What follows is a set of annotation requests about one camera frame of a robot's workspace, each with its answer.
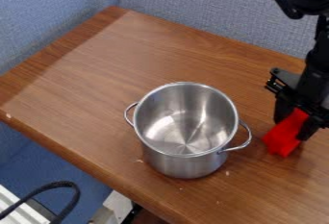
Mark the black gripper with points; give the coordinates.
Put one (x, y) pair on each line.
(305, 92)

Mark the red block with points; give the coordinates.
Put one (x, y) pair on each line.
(281, 138)

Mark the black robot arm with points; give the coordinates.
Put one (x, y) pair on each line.
(295, 9)

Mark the stainless steel metal pot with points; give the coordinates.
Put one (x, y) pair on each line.
(186, 122)

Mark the white box under table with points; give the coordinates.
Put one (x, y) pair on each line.
(113, 211)

